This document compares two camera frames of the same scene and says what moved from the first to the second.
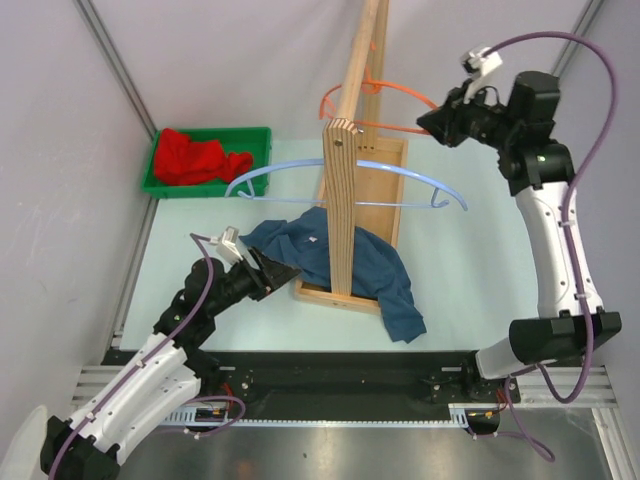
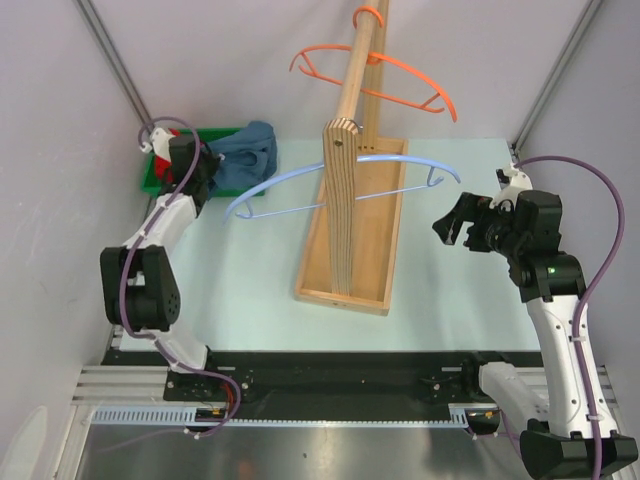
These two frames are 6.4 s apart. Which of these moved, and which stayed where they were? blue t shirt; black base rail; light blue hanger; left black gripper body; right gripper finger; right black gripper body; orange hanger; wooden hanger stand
Moved: orange hanger; left black gripper body; light blue hanger; right black gripper body; right gripper finger; blue t shirt
Stayed: wooden hanger stand; black base rail
